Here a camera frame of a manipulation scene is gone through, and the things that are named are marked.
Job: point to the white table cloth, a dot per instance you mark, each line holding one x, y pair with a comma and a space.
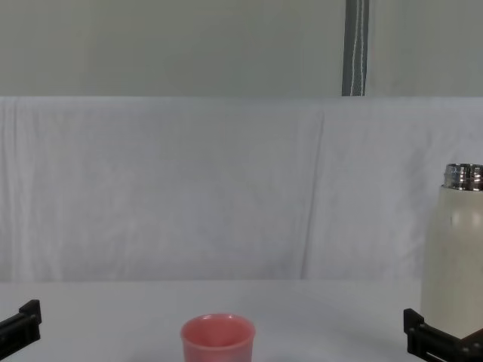
113, 320

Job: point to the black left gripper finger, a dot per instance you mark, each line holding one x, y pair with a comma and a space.
26, 324

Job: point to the cream vacuum bottle steel neck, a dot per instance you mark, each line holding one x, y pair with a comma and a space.
456, 264

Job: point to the pink cup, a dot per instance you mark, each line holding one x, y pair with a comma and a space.
218, 345

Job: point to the grey striped post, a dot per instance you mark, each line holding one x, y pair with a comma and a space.
354, 49

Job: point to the white draped cloth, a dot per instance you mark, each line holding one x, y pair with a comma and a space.
188, 188

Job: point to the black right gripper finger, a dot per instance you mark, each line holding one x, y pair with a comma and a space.
415, 332

